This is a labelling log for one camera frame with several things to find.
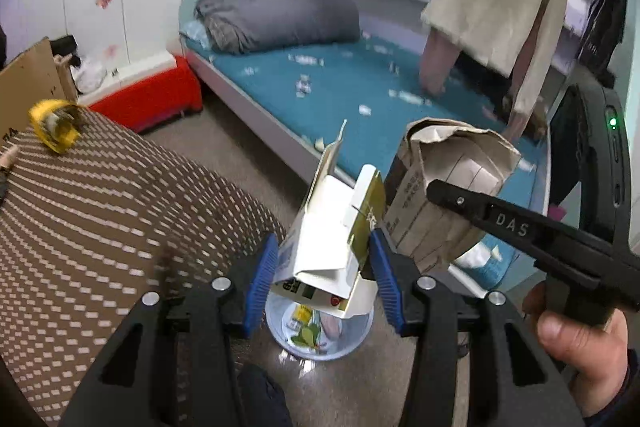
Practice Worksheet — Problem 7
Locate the brown dotted tablecloth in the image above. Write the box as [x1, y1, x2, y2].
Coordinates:
[1, 110, 283, 426]

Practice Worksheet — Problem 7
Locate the brown paper bag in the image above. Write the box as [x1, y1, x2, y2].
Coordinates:
[384, 118, 521, 273]

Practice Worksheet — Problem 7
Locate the white plastic bag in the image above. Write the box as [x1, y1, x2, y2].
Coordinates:
[70, 57, 107, 94]

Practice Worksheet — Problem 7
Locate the white plastic trash bin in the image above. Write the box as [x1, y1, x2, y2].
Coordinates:
[266, 293, 374, 362]

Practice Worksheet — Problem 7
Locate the white torn carton box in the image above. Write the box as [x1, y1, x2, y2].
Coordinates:
[271, 132, 385, 320]

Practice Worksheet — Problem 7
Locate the white bed frame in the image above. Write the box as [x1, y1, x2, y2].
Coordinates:
[184, 48, 492, 298]

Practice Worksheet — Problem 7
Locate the person in beige shirt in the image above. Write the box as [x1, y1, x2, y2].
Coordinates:
[419, 0, 567, 142]

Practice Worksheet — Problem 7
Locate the large cardboard box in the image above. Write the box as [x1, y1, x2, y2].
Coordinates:
[0, 38, 78, 144]

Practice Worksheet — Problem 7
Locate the operator right hand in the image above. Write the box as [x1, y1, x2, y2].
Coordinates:
[523, 282, 629, 418]

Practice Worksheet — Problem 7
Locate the teal bed mattress cover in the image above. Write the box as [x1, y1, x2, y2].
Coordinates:
[185, 33, 549, 287]

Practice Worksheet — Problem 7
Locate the yellow tape roll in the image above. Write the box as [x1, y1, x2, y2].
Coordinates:
[28, 100, 82, 155]

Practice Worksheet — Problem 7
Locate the grey folded duvet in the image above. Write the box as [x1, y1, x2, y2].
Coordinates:
[194, 0, 360, 55]

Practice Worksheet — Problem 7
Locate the red storage bench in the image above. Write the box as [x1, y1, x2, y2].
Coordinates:
[88, 57, 203, 132]

